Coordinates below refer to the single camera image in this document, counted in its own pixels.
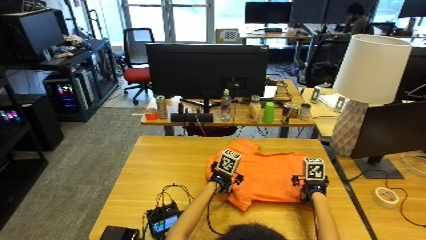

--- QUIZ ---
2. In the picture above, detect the green plastic cup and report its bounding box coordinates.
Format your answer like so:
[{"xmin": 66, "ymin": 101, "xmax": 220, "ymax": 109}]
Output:
[{"xmin": 260, "ymin": 101, "xmax": 276, "ymax": 125}]

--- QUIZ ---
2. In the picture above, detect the left glove marker cube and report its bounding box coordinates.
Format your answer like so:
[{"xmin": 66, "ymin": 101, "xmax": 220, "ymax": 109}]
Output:
[{"xmin": 216, "ymin": 148, "xmax": 243, "ymax": 176}]

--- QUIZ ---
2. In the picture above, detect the black television screen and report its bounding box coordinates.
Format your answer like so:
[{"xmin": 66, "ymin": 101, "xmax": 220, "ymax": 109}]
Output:
[{"xmin": 0, "ymin": 8, "xmax": 66, "ymax": 63}]

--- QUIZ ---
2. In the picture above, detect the person's right hand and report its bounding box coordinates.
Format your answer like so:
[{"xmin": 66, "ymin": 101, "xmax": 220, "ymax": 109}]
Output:
[{"xmin": 290, "ymin": 173, "xmax": 330, "ymax": 202}]

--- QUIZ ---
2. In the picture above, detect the beige sauce bottle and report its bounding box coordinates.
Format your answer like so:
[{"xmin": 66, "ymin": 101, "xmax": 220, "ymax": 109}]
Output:
[{"xmin": 246, "ymin": 94, "xmax": 263, "ymax": 124}]

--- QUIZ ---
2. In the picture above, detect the glove marker cube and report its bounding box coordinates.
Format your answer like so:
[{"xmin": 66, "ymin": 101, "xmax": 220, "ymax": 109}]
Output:
[
  {"xmin": 302, "ymin": 157, "xmax": 327, "ymax": 182},
  {"xmin": 216, "ymin": 148, "xmax": 243, "ymax": 176}
]

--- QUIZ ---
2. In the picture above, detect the red office chair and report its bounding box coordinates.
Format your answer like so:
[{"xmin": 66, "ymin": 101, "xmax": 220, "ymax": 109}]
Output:
[{"xmin": 121, "ymin": 27, "xmax": 157, "ymax": 106}]

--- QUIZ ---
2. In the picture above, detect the right glove marker cube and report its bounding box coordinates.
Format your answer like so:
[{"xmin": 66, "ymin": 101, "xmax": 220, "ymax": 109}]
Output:
[{"xmin": 302, "ymin": 157, "xmax": 327, "ymax": 182}]

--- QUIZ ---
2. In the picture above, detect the dark drink can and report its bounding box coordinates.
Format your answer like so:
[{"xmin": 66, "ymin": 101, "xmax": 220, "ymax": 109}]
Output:
[{"xmin": 280, "ymin": 103, "xmax": 292, "ymax": 125}]

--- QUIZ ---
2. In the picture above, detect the checkerboard calibration board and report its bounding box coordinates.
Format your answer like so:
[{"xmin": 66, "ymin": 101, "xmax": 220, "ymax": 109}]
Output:
[{"xmin": 214, "ymin": 28, "xmax": 243, "ymax": 44}]

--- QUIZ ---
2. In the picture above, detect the black monitor with stand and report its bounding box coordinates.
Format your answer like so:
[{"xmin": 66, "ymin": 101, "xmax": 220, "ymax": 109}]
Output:
[{"xmin": 350, "ymin": 100, "xmax": 426, "ymax": 180}]

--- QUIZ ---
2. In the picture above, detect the wooden desk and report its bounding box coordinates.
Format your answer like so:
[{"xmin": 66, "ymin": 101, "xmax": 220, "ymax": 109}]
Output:
[{"xmin": 139, "ymin": 79, "xmax": 316, "ymax": 138}]

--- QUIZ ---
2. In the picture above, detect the black shelf rack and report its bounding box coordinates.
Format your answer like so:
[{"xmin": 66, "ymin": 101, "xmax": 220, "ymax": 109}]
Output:
[{"xmin": 0, "ymin": 8, "xmax": 121, "ymax": 123}]

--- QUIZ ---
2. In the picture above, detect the large black monitor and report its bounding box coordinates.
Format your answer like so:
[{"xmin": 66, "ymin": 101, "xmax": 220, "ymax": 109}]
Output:
[{"xmin": 145, "ymin": 42, "xmax": 270, "ymax": 100}]

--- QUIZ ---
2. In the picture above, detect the white table lamp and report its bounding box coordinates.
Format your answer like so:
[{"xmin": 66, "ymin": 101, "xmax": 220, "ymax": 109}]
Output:
[{"xmin": 330, "ymin": 33, "xmax": 413, "ymax": 158}]

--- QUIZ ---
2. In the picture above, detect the roll of white tape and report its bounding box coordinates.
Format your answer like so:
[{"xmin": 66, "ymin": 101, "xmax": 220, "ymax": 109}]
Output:
[{"xmin": 372, "ymin": 186, "xmax": 400, "ymax": 210}]

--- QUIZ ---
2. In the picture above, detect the black office chair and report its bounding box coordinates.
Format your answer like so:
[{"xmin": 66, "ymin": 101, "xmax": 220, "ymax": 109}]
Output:
[{"xmin": 299, "ymin": 39, "xmax": 351, "ymax": 88}]

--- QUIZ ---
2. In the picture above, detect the small black box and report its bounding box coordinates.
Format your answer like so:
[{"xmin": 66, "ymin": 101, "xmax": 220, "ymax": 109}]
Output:
[{"xmin": 98, "ymin": 225, "xmax": 141, "ymax": 240}]

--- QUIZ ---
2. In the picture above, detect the black device with screen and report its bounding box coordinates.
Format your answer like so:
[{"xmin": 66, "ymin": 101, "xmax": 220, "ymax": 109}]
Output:
[{"xmin": 145, "ymin": 201, "xmax": 182, "ymax": 240}]

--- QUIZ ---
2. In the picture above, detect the person's left hand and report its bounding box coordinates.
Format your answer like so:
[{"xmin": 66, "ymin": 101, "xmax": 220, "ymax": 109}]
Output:
[{"xmin": 208, "ymin": 161, "xmax": 244, "ymax": 195}]

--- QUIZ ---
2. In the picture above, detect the black cable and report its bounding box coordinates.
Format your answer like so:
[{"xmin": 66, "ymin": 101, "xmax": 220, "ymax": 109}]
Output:
[{"xmin": 155, "ymin": 183, "xmax": 195, "ymax": 214}]

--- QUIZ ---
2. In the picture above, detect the glass jar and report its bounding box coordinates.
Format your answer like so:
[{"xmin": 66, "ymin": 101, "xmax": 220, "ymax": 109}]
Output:
[{"xmin": 296, "ymin": 103, "xmax": 312, "ymax": 121}]

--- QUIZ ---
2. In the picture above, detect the orange t-shirt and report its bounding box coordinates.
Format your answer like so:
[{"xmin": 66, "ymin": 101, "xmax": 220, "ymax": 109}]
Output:
[{"xmin": 203, "ymin": 138, "xmax": 311, "ymax": 212}]

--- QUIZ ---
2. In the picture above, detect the black soundbar speaker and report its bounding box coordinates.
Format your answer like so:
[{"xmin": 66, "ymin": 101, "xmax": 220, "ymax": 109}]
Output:
[{"xmin": 169, "ymin": 112, "xmax": 215, "ymax": 123}]

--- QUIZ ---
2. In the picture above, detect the computer tower with lights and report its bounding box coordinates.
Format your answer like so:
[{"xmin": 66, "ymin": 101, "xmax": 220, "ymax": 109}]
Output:
[{"xmin": 42, "ymin": 75, "xmax": 94, "ymax": 116}]

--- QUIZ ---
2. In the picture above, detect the clear water bottle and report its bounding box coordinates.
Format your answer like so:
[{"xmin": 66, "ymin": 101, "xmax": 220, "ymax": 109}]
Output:
[{"xmin": 219, "ymin": 88, "xmax": 234, "ymax": 122}]

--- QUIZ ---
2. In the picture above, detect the red small container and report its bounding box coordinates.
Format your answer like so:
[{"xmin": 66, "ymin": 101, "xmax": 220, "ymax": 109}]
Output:
[{"xmin": 143, "ymin": 107, "xmax": 159, "ymax": 121}]

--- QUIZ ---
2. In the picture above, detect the black background monitor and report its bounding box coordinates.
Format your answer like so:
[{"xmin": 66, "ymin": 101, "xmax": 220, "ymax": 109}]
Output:
[{"xmin": 243, "ymin": 1, "xmax": 292, "ymax": 25}]

